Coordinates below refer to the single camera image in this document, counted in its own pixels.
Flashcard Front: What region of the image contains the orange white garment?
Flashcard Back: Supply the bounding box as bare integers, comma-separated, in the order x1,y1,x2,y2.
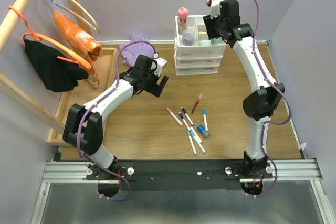
54,10,102,88

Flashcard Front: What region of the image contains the white plastic drawer organizer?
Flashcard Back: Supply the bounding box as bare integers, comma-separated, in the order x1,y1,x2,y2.
174,15,226,76

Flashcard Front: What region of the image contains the clear round jar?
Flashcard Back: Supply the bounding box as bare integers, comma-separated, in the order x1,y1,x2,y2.
182,29,195,46

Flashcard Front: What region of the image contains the wooden hanger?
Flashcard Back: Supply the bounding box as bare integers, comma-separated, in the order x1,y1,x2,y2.
55,0,100,33

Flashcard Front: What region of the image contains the black garment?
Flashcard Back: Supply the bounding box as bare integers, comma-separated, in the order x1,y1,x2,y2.
24,39,89,92

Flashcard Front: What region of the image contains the wooden clothes rack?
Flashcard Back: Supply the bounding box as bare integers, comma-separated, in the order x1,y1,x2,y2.
0,0,95,141

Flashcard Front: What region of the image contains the red gel pen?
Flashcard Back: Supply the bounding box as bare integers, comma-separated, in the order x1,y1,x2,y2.
191,93,203,116

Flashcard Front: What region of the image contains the orange hanger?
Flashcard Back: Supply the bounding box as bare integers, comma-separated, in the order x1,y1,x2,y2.
8,5,92,71

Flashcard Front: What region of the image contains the blue wire hanger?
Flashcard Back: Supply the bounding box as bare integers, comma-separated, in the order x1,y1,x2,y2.
49,0,88,50

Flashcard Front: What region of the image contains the pink cap crayon bottle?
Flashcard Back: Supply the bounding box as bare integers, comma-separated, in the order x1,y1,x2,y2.
178,7,188,34

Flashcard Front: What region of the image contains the aluminium rail frame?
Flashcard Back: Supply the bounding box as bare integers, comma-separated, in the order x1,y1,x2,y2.
40,159,335,223

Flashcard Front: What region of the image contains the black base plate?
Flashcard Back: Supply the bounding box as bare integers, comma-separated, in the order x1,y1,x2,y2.
86,158,275,192

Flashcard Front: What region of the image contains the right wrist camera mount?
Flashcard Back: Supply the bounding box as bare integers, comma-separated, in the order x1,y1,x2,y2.
206,0,223,19

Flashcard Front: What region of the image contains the pink cap white marker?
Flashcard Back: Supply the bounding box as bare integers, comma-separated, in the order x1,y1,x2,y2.
166,107,183,126

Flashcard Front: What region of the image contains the grey blue cap glue bottle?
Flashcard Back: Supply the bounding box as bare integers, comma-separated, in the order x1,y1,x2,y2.
197,125,210,138

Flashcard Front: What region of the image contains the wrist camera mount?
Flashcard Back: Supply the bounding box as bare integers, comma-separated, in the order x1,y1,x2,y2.
151,53,167,77
206,0,223,19

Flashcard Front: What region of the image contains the purple cloth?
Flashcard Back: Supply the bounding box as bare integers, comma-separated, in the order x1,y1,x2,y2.
119,34,156,67

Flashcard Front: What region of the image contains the light blue acrylic marker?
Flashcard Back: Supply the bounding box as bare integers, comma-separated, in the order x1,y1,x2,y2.
202,109,208,131

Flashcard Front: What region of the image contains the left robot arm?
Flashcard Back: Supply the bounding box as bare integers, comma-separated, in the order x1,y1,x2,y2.
62,55,169,179

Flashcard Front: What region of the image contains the purple cable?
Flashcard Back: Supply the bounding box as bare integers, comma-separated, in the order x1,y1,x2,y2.
77,40,158,201
208,0,293,199

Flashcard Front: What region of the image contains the brown cap white marker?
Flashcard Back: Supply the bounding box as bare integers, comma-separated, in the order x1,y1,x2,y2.
190,127,206,154

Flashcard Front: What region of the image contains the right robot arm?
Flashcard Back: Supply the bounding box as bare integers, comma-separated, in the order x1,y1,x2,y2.
203,0,285,178

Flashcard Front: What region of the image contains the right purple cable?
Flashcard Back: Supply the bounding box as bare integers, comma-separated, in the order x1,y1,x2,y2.
208,0,293,199

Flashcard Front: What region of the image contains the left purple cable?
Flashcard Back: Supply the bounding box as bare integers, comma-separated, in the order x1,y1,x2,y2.
77,40,158,201

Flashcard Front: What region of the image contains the black cap whiteboard marker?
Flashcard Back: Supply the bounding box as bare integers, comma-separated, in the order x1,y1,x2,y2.
181,106,194,126

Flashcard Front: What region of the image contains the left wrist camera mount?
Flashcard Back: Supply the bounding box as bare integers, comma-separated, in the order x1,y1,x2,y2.
151,53,167,77

